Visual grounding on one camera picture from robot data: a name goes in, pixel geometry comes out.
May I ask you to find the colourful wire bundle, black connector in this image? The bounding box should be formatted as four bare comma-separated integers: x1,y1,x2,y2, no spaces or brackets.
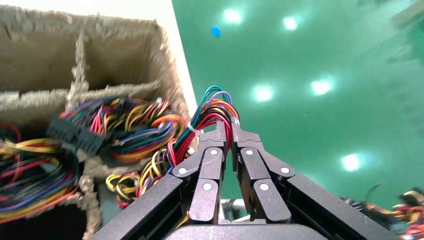
45,96,187,164

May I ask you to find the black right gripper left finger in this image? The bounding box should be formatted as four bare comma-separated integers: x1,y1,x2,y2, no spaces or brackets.
89,119,229,240

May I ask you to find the grey power supply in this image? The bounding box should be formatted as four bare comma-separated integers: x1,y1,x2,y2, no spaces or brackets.
105,85,240,211
341,183,424,240

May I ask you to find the divided corrugated cardboard box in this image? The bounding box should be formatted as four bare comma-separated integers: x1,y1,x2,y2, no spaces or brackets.
0,4,197,240

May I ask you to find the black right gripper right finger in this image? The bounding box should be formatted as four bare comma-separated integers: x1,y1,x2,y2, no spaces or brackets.
230,117,398,240

